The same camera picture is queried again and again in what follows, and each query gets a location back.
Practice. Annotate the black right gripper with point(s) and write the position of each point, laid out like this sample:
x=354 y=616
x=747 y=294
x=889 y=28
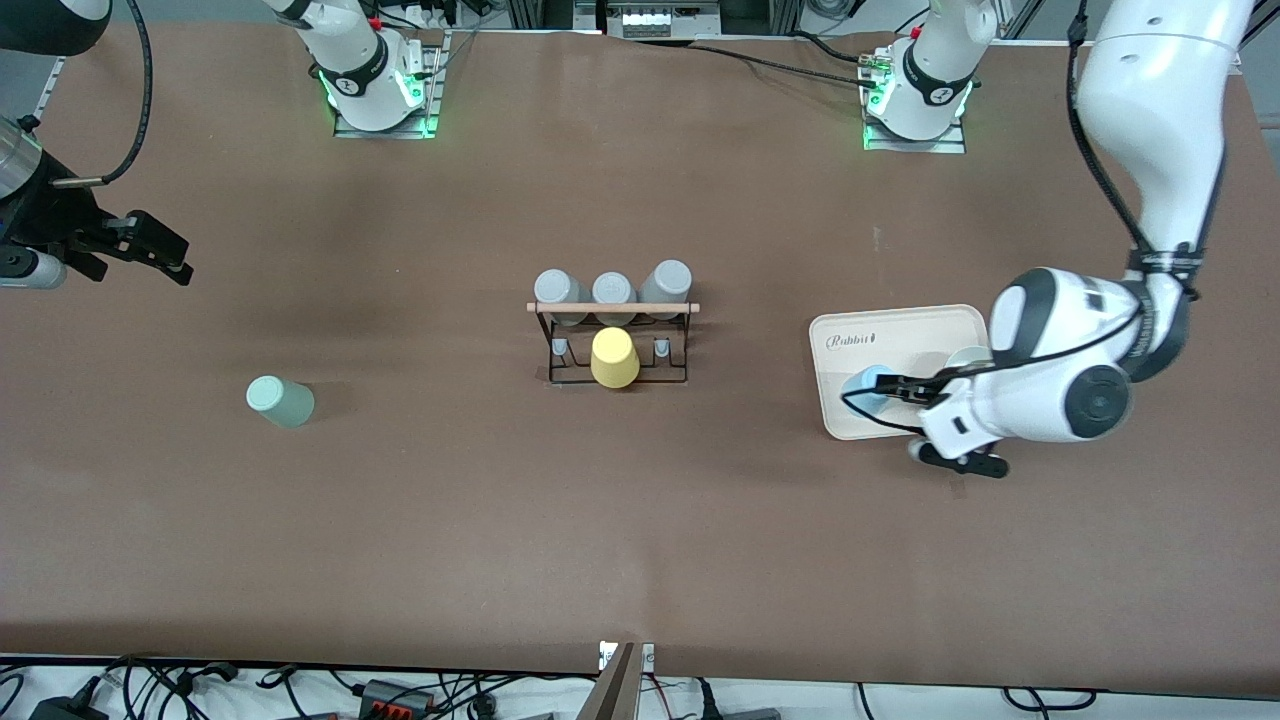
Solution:
x=42 y=222

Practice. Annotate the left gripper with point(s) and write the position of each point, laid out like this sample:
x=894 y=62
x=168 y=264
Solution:
x=918 y=388

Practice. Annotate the light blue plastic cup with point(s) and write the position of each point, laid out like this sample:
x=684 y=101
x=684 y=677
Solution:
x=866 y=385

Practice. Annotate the mint green plastic cup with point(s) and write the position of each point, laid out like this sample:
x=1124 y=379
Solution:
x=282 y=400

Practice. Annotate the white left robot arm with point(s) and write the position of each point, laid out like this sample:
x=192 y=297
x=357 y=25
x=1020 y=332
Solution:
x=1150 y=100

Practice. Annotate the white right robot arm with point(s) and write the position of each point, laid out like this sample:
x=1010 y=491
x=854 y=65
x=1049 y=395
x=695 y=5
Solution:
x=360 y=60

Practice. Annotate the beige plastic tray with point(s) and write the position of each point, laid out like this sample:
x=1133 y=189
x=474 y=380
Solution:
x=920 y=335

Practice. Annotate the white ceramic bowl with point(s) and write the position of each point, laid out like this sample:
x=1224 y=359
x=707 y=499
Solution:
x=965 y=356

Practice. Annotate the grey plastic cup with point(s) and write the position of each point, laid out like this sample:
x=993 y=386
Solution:
x=613 y=287
x=667 y=280
x=558 y=288

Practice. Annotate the yellow plastic cup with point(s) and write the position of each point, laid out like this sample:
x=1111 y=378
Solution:
x=614 y=360

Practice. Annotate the grey socket box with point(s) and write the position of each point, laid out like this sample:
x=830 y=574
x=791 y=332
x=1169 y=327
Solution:
x=660 y=18

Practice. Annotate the black power adapter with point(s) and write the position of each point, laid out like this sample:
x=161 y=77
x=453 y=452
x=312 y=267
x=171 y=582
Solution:
x=65 y=708

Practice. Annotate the black power strip red switches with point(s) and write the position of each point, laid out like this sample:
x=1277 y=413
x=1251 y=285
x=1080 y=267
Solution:
x=398 y=698

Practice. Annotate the metal base plate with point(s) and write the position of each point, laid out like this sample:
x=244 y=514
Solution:
x=436 y=90
x=955 y=143

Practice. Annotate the grey bracket post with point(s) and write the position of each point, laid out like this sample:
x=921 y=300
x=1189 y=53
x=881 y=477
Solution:
x=615 y=690

